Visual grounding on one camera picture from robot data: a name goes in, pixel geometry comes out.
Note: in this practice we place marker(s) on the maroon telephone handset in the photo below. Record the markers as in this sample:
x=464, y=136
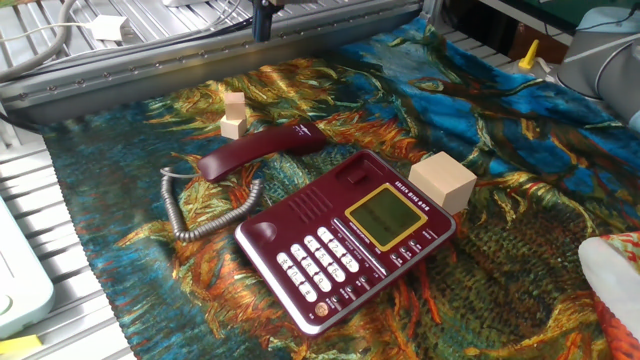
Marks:
x=260, y=147

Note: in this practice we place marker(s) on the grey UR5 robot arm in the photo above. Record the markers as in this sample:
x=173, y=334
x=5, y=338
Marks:
x=615, y=65

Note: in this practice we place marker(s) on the maroon telephone base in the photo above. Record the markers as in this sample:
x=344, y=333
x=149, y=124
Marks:
x=320, y=240

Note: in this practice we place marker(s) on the small wooden block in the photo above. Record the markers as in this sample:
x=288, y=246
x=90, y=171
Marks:
x=233, y=128
x=234, y=104

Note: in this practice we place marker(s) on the large wooden cube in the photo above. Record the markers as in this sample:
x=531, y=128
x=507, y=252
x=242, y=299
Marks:
x=442, y=182

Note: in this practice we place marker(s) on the sunflower print tablecloth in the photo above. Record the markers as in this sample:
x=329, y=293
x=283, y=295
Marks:
x=500, y=125

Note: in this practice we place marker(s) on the yellow nozzle bottle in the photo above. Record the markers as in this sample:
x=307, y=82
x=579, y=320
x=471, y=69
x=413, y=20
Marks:
x=529, y=57

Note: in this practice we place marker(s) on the white power adapter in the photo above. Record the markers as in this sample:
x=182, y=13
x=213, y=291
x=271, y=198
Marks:
x=110, y=27

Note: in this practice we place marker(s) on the white teach pendant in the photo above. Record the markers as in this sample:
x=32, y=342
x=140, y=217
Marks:
x=20, y=285

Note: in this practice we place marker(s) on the yellow tape strip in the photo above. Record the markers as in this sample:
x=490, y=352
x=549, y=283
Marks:
x=17, y=345

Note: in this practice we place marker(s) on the dark blue camera post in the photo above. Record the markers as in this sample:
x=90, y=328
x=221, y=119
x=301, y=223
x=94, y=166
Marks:
x=262, y=20

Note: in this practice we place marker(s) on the aluminium table edge rail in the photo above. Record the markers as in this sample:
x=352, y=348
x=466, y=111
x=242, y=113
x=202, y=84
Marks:
x=150, y=75

